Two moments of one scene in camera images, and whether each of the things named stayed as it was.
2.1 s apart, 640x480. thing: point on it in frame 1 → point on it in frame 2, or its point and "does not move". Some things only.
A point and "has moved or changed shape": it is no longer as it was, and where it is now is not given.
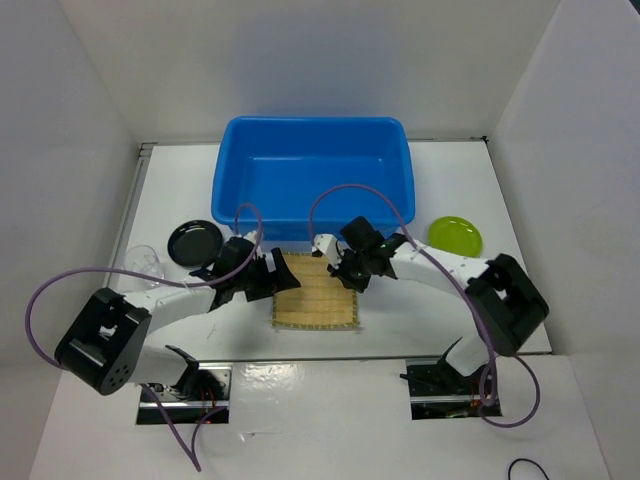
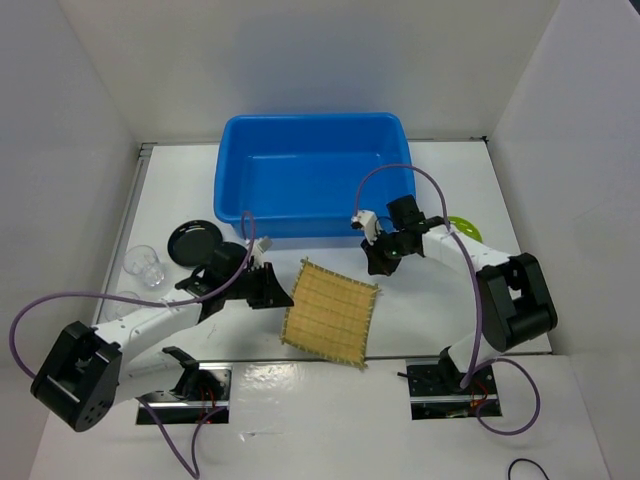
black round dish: (195, 243) does not move
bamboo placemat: (322, 300) has moved or changed shape
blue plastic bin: (302, 177) does not move
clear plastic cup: (144, 259) does not move
